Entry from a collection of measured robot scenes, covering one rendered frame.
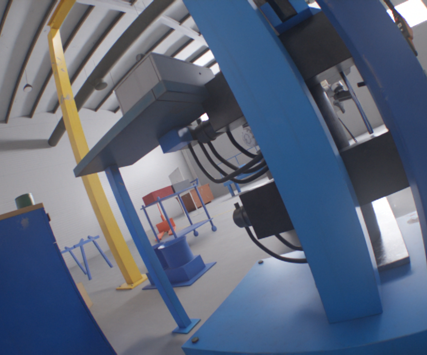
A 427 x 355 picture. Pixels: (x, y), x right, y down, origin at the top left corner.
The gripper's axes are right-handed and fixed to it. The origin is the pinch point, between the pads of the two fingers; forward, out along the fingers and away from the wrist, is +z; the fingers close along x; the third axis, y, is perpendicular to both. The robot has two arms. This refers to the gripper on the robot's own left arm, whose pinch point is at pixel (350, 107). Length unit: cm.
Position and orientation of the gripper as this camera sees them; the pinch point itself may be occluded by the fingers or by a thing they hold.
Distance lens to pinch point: 179.4
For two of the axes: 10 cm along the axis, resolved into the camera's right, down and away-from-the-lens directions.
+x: 9.5, -3.0, -1.1
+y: -2.3, -3.8, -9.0
